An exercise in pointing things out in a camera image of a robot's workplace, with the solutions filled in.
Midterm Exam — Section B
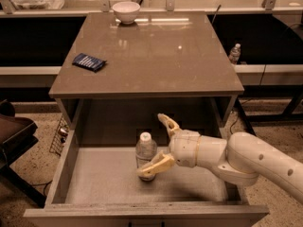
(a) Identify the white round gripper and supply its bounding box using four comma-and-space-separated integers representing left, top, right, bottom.
136, 113, 201, 178

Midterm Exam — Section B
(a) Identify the clear plastic water bottle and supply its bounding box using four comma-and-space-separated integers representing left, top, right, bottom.
135, 132, 157, 168

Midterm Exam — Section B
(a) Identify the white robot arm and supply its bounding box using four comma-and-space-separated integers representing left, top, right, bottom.
137, 113, 303, 203

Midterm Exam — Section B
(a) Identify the open grey top drawer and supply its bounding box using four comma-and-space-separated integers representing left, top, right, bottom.
23, 97, 271, 227

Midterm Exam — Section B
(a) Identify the grey cabinet with counter top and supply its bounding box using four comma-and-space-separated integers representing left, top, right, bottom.
49, 11, 243, 136

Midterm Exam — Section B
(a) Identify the small bottle on far shelf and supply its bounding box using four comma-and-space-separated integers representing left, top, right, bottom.
228, 44, 241, 64

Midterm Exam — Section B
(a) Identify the blue snack packet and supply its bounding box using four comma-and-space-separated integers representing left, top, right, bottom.
72, 53, 106, 73

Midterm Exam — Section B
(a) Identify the white ceramic bowl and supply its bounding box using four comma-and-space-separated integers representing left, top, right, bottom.
113, 1, 140, 25

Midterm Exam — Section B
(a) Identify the dark chair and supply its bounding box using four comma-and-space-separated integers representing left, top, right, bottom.
0, 100, 46, 207

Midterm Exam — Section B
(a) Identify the long background shelf bench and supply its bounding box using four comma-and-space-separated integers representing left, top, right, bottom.
0, 0, 303, 90

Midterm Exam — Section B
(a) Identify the black floor cable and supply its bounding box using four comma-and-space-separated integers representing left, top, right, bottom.
228, 111, 240, 135

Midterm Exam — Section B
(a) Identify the wire mesh basket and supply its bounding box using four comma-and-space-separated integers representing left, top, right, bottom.
49, 117, 69, 156

